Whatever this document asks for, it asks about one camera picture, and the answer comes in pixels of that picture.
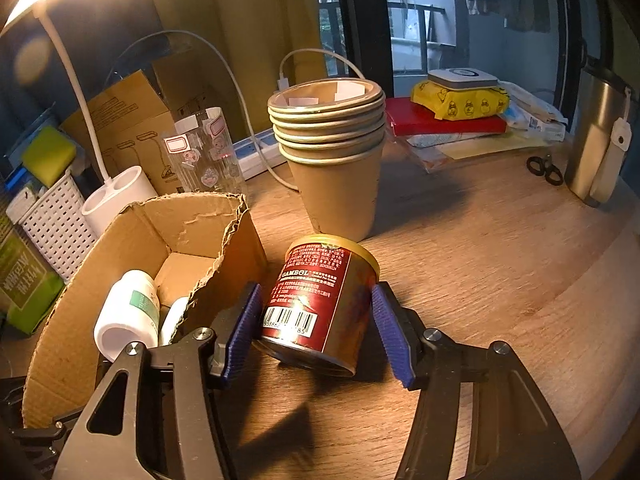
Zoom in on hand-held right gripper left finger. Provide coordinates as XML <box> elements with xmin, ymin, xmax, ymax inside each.
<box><xmin>52</xmin><ymin>281</ymin><xmax>263</xmax><ymax>480</ymax></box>

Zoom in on black sliding door frame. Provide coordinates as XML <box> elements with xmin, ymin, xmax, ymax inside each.
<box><xmin>332</xmin><ymin>0</ymin><xmax>601</xmax><ymax>96</ymax></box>

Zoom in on steel tumbler with tag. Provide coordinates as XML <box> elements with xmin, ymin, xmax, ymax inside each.
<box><xmin>565</xmin><ymin>55</ymin><xmax>636</xmax><ymax>208</ymax></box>

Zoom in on red book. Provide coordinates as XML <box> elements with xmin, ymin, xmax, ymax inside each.
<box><xmin>385</xmin><ymin>96</ymin><xmax>508</xmax><ymax>137</ymax></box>

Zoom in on brown printed cardboard box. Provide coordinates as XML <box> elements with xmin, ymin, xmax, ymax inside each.
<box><xmin>60</xmin><ymin>52</ymin><xmax>236</xmax><ymax>196</ymax></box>

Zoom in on yellow green sponge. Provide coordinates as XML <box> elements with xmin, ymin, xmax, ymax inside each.
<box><xmin>22</xmin><ymin>126</ymin><xmax>78</xmax><ymax>186</ymax></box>

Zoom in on red tin can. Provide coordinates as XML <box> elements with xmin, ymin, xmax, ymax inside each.
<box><xmin>252</xmin><ymin>235</ymin><xmax>381</xmax><ymax>377</ymax></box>

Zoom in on white power strip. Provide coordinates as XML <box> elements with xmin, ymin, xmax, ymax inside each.
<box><xmin>232</xmin><ymin>127</ymin><xmax>291</xmax><ymax>181</ymax></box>

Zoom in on white plastic basket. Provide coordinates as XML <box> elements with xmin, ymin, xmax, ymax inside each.
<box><xmin>7</xmin><ymin>167</ymin><xmax>98</xmax><ymax>281</ymax></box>

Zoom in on dark curtain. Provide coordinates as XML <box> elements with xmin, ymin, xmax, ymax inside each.
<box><xmin>0</xmin><ymin>0</ymin><xmax>166</xmax><ymax>126</ymax></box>

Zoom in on yellow wet wipes packet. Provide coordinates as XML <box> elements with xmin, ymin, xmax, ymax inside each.
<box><xmin>411</xmin><ymin>79</ymin><xmax>511</xmax><ymax>122</ymax></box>

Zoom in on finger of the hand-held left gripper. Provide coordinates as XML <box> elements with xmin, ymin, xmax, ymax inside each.
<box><xmin>10</xmin><ymin>407</ymin><xmax>83</xmax><ymax>443</ymax></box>

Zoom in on black scissors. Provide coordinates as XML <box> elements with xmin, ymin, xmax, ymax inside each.
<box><xmin>526</xmin><ymin>155</ymin><xmax>563</xmax><ymax>186</ymax></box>

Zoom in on green packet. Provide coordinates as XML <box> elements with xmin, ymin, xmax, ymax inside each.
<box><xmin>0</xmin><ymin>205</ymin><xmax>66</xmax><ymax>336</ymax></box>

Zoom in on white charger with cable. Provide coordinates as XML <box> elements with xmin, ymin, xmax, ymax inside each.
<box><xmin>277</xmin><ymin>49</ymin><xmax>366</xmax><ymax>92</ymax></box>

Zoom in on white pill bottle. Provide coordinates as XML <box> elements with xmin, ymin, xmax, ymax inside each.
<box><xmin>94</xmin><ymin>270</ymin><xmax>161</xmax><ymax>361</ymax></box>

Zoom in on papers in clear folder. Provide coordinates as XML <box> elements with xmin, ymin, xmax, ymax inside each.
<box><xmin>395</xmin><ymin>130</ymin><xmax>551</xmax><ymax>173</ymax></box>

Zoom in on white small box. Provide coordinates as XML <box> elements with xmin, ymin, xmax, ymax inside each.
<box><xmin>7</xmin><ymin>185</ymin><xmax>43</xmax><ymax>226</ymax></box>

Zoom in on white flat device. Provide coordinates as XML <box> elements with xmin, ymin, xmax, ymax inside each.
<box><xmin>427</xmin><ymin>67</ymin><xmax>501</xmax><ymax>88</ymax></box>

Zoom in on white desk lamp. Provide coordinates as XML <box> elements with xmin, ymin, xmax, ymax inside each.
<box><xmin>0</xmin><ymin>0</ymin><xmax>166</xmax><ymax>236</ymax></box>

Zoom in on white tissue packets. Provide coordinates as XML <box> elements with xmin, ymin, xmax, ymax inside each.
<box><xmin>500</xmin><ymin>82</ymin><xmax>568</xmax><ymax>143</ymax></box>

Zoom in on clear glass cup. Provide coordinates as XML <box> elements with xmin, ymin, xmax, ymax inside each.
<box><xmin>161</xmin><ymin>106</ymin><xmax>248</xmax><ymax>196</ymax></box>

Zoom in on black balcony railing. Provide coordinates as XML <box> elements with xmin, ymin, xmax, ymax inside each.
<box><xmin>320</xmin><ymin>2</ymin><xmax>456</xmax><ymax>81</ymax></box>

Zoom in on white lamp cable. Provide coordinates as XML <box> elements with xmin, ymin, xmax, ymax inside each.
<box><xmin>117</xmin><ymin>30</ymin><xmax>298</xmax><ymax>191</ymax></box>

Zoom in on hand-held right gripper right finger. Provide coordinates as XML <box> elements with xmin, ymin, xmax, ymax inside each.
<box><xmin>370</xmin><ymin>281</ymin><xmax>583</xmax><ymax>480</ymax></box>

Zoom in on white earbuds case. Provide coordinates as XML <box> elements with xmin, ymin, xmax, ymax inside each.
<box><xmin>159</xmin><ymin>297</ymin><xmax>191</xmax><ymax>346</ymax></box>

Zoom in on blue packet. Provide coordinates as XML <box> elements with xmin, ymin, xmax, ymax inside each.
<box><xmin>5</xmin><ymin>165</ymin><xmax>28</xmax><ymax>193</ymax></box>

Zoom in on stack of paper cups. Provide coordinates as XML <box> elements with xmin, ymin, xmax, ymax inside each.
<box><xmin>267</xmin><ymin>78</ymin><xmax>387</xmax><ymax>243</ymax></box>

